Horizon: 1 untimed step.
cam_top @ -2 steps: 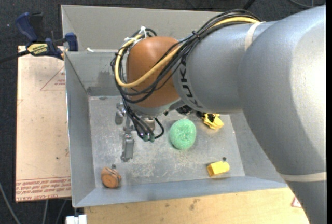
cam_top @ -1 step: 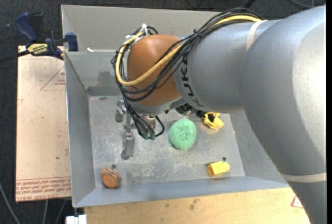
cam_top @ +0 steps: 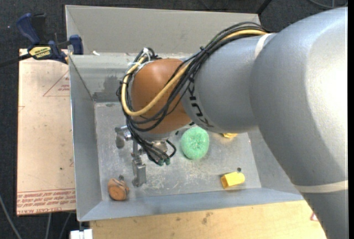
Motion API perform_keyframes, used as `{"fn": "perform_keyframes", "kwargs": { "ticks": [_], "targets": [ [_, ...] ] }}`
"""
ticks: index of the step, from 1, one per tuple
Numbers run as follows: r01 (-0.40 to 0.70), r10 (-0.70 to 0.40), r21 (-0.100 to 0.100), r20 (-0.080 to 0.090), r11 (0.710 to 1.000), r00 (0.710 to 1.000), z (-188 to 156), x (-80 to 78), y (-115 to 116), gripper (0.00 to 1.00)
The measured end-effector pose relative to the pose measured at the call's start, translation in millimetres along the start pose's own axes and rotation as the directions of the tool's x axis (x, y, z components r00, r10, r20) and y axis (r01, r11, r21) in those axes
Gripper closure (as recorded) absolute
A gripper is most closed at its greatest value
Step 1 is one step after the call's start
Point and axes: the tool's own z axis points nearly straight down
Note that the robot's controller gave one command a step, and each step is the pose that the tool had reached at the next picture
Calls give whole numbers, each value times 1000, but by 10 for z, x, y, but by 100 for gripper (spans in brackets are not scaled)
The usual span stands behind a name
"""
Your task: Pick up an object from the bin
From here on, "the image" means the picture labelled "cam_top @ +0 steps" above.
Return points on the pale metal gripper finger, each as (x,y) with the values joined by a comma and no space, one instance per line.
(142,175)
(135,172)

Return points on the small yellow piece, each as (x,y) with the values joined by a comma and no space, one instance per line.
(229,135)

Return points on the yellow block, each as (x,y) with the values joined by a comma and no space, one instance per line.
(233,179)

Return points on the grey metal bin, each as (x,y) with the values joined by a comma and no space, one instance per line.
(193,177)

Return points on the brown cardboard board, red print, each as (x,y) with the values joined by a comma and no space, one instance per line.
(44,135)

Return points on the green round scrubber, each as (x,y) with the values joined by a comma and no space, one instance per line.
(195,144)

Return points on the brown wooden cylinder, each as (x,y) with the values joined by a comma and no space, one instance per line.
(118,190)

